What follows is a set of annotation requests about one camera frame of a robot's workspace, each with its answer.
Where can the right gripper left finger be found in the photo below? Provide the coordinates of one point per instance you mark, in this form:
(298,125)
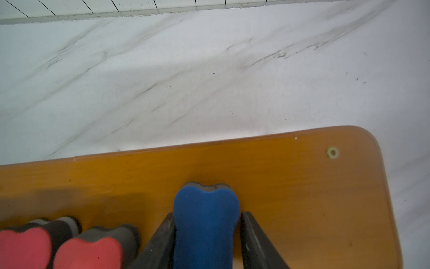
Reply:
(159,251)

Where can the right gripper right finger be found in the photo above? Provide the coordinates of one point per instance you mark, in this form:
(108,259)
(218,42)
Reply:
(258,252)

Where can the blue eraser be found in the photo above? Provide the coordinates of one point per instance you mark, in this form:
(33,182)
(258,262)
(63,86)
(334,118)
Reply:
(205,220)

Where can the red eraser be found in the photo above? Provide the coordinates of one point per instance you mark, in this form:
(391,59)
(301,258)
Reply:
(34,244)
(100,248)

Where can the orange wooden two-tier shelf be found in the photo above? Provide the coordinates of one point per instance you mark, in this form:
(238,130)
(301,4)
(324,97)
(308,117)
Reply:
(321,196)

